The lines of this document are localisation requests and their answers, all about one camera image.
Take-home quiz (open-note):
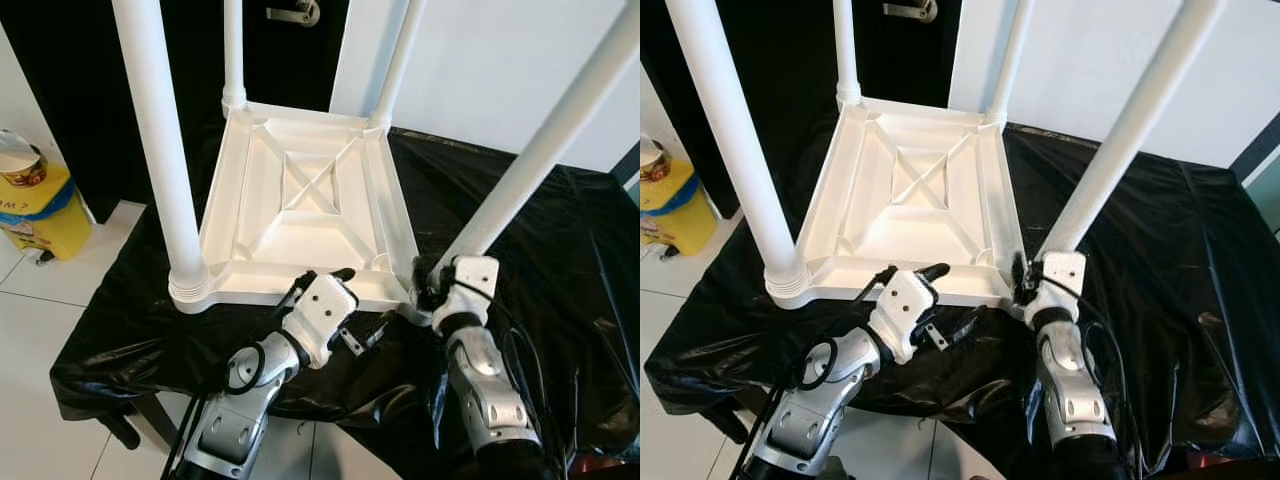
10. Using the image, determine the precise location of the metal door handle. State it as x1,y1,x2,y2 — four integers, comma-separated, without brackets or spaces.
266,0,322,28
883,0,940,23

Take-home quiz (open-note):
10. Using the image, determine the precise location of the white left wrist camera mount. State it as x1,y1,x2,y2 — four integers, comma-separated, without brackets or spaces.
283,272,359,369
868,268,941,366

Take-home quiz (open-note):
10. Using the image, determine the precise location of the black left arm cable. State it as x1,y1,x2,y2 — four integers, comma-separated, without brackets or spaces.
160,270,316,480
735,265,899,480

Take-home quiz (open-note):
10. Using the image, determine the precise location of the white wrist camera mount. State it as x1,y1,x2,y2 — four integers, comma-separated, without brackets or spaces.
432,255,501,329
283,272,359,369
868,268,941,366
1025,250,1088,323

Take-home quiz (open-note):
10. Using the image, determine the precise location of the yellow cardboard box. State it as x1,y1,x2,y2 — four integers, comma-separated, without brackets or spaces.
0,165,94,263
640,158,719,257

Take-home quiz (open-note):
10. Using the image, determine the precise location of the black plastic table sheet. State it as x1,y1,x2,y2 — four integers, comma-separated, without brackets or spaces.
50,125,641,480
645,120,1280,480

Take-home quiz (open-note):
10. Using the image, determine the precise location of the black door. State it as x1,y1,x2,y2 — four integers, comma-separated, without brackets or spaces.
0,0,351,223
640,0,963,219

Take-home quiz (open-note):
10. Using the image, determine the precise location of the brown wooden table leg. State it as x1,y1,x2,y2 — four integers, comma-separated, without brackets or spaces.
712,395,773,443
100,393,181,451

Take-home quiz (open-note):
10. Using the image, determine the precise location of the white plastic table leg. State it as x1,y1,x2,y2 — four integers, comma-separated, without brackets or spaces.
985,0,1037,126
367,0,427,131
112,0,213,303
832,0,864,106
665,0,811,301
1035,0,1227,263
430,0,641,286
221,0,249,111

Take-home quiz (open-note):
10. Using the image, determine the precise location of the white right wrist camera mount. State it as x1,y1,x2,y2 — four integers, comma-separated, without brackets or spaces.
432,255,501,329
1025,250,1088,323

